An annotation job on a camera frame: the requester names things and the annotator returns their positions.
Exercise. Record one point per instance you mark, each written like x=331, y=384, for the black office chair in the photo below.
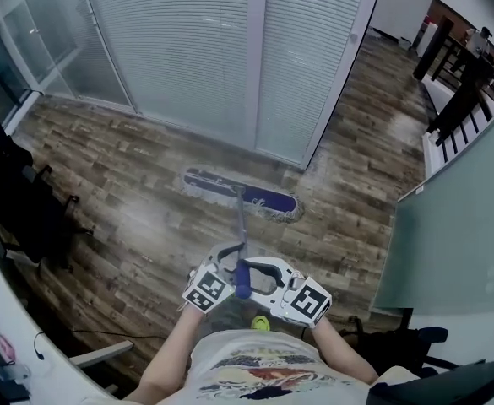
x=23, y=209

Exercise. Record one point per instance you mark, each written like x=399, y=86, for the white printed t-shirt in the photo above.
x=263, y=369

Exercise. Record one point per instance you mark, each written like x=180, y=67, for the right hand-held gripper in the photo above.
x=307, y=302

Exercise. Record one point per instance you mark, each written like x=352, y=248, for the wooden floor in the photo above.
x=145, y=226

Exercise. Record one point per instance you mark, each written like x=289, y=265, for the grey chair armrest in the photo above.
x=103, y=352

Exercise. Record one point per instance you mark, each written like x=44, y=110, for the dark wooden railing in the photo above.
x=466, y=87

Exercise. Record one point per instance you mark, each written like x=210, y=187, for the wide white venetian blind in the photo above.
x=175, y=44

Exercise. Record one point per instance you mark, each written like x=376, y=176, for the black chair with blue armrest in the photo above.
x=398, y=344

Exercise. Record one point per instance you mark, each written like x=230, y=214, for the blue mop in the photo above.
x=267, y=198

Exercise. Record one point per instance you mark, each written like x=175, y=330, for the white desk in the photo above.
x=39, y=378

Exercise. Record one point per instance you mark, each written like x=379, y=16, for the yellow-green shoe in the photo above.
x=260, y=323

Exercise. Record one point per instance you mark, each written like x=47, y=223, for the person's right forearm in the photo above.
x=343, y=352

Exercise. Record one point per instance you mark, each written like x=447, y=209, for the frosted glass partition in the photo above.
x=457, y=226

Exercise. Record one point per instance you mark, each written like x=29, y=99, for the person's left forearm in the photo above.
x=175, y=352

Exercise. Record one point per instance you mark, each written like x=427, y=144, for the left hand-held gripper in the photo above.
x=207, y=289

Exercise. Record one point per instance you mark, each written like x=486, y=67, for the narrow white venetian blind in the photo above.
x=301, y=66

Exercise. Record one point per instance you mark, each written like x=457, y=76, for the glass door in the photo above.
x=61, y=44

